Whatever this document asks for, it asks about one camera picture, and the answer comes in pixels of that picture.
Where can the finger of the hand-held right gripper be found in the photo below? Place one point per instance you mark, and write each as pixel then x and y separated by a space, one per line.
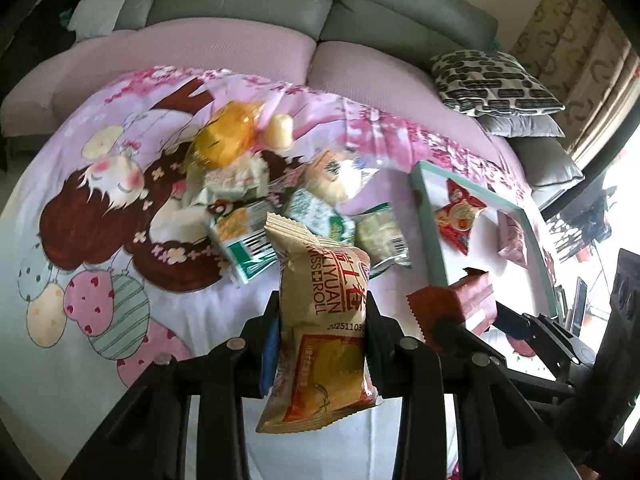
pixel 545 332
pixel 450 335

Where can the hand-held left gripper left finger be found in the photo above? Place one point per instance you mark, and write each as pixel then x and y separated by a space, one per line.
pixel 268 360

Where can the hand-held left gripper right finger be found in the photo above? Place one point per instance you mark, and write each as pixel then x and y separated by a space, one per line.
pixel 382 340

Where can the dark red snack packet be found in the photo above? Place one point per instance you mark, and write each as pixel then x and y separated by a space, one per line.
pixel 450 302

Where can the teal rimmed white tray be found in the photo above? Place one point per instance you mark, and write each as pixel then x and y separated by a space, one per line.
pixel 495 280

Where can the beige snack packet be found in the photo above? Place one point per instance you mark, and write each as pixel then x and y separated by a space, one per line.
pixel 320 300

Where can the pale green snack packet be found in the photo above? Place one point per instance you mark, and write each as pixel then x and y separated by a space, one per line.
pixel 380 235

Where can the green white cracker packet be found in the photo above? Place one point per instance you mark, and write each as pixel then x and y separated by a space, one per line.
pixel 240 240

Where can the pink snack packet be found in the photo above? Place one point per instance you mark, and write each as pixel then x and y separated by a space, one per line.
pixel 512 237

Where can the red star print snack packet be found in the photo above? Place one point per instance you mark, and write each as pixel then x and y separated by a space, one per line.
pixel 457 215

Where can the clear packet with white bun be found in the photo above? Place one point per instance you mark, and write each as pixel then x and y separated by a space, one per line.
pixel 337 175

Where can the white snack packet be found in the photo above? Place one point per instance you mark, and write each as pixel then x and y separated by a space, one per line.
pixel 230 180

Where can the grey pillow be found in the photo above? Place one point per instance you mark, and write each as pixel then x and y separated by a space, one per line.
pixel 525 125

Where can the orange snack packet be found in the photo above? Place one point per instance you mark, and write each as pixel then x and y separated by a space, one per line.
pixel 225 135

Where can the pale jelly cup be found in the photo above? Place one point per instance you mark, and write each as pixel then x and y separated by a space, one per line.
pixel 278 131

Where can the printed pink blanket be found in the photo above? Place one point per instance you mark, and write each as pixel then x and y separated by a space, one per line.
pixel 100 200

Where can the black white patterned pillow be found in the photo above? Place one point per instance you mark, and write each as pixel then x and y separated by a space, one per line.
pixel 495 82

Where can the patterned beige curtain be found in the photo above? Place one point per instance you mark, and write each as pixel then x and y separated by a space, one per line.
pixel 575 50

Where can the pink sofa seat cover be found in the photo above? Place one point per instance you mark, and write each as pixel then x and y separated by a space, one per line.
pixel 225 45

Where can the grey sofa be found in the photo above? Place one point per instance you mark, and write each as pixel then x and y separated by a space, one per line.
pixel 390 15

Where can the white cushion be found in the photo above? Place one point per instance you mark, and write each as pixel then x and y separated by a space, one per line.
pixel 105 5

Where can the dark clothing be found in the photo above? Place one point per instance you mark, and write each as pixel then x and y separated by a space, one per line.
pixel 30 45

